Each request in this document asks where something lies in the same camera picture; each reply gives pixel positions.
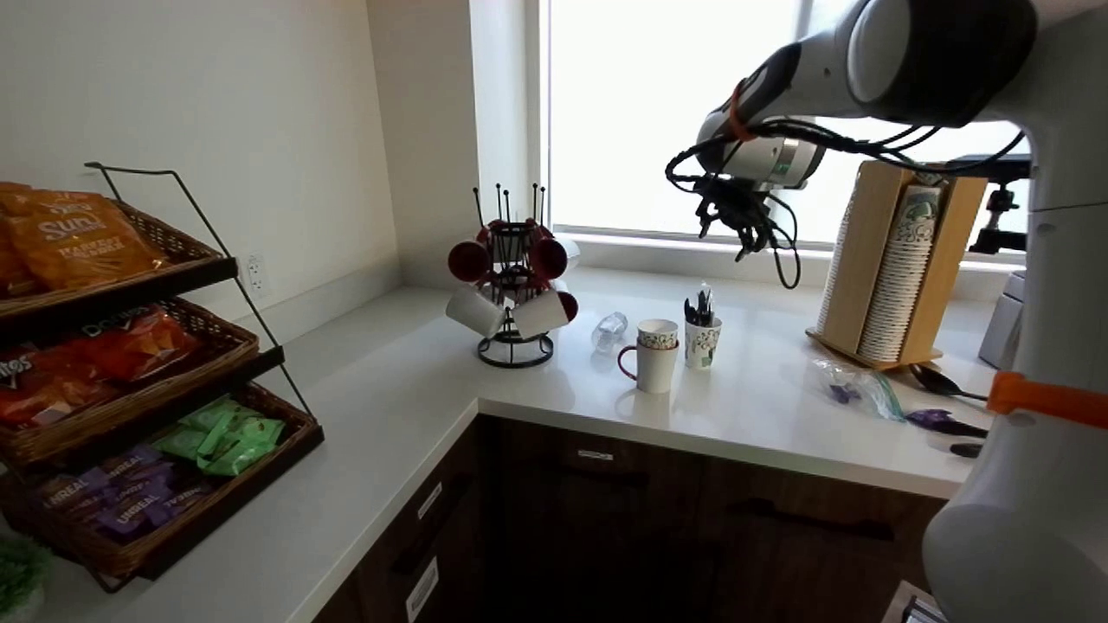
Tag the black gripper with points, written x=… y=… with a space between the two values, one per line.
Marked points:
x=738 y=206

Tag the patterned paper cup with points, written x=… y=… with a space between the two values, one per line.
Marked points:
x=700 y=343

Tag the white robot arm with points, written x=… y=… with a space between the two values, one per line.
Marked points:
x=1025 y=533

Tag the wooden cup dispenser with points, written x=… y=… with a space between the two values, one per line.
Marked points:
x=894 y=263

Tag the black spoon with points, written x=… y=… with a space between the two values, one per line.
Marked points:
x=934 y=382

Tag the black mug tree rack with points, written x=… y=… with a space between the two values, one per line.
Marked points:
x=509 y=285

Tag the purple plastic utensil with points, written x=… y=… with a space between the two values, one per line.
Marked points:
x=943 y=423

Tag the dark wood drawer cabinet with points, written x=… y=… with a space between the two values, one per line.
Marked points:
x=529 y=523

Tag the green snack packets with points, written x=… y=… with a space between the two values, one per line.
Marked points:
x=221 y=438

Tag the purple snack packets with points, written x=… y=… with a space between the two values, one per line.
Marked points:
x=119 y=496

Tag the orange chips bag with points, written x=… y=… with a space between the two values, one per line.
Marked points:
x=73 y=240

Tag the red snack packets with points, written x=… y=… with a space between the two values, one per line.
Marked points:
x=43 y=385

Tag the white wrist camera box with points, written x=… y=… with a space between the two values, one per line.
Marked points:
x=773 y=161

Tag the white mug with red handle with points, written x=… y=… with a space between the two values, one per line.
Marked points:
x=648 y=362

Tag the wire snack shelf rack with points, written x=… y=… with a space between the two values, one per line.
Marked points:
x=134 y=420

